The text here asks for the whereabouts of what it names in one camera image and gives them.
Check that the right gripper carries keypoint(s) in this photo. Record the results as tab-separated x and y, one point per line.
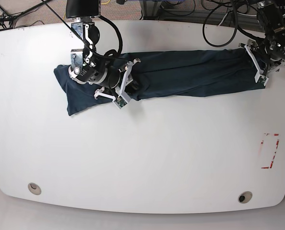
113	78

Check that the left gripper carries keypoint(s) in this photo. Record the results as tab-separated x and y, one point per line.
271	61

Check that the dark teal T-shirt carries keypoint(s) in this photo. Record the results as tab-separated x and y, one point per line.
196	73

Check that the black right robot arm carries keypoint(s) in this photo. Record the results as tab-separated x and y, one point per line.
101	75

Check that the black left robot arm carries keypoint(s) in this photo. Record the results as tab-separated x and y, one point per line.
271	17

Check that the red tape rectangle marking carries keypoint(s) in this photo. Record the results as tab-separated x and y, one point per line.
268	149

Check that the black tripod stand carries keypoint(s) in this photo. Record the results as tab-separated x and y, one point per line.
8	21

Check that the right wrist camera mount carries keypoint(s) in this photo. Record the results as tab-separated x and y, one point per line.
122	97

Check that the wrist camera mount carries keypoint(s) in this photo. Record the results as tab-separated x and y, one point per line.
252	48
122	97

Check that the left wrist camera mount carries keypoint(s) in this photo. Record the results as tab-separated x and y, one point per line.
252	48

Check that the grey metal frame leg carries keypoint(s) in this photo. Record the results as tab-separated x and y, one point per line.
150	9

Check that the right table cable grommet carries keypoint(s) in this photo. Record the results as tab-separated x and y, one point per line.
245	197

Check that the table cable grommet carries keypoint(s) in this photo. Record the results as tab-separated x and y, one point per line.
34	189
245	197

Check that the left table cable grommet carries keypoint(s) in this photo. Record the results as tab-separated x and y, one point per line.
34	189

